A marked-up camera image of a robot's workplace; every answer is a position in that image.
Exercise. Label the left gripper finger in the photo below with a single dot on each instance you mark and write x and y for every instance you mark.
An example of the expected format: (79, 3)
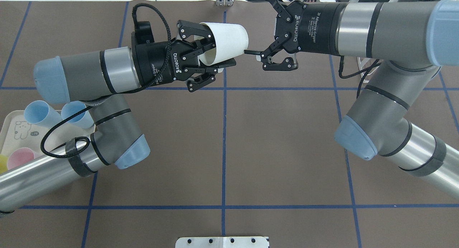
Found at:
(207, 74)
(200, 46)

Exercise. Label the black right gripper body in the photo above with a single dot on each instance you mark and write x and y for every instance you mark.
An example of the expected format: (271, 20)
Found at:
(317, 27)

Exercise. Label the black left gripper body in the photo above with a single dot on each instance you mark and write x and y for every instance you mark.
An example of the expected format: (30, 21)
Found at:
(150, 64)

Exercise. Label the white plastic cup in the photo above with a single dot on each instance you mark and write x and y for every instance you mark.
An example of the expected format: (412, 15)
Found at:
(231, 40)

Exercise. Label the yellow plastic cup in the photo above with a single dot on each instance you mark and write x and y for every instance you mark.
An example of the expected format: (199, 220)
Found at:
(3, 163)

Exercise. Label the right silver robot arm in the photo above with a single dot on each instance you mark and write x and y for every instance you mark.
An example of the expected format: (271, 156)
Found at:
(412, 40)

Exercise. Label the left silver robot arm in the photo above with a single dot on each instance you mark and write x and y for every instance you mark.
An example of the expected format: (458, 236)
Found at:
(99, 80)

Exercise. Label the blue plastic cup far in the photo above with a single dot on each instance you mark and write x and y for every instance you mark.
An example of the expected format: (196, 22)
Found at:
(41, 114)

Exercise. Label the pink plastic cup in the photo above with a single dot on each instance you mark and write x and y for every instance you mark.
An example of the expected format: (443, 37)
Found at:
(20, 157)

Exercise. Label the cream plastic tray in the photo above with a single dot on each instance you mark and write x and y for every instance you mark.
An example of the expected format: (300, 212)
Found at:
(16, 133)

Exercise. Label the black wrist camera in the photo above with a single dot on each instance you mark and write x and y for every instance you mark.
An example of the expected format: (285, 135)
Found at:
(143, 33)

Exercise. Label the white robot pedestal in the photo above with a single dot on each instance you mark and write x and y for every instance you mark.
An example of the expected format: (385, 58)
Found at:
(223, 242)

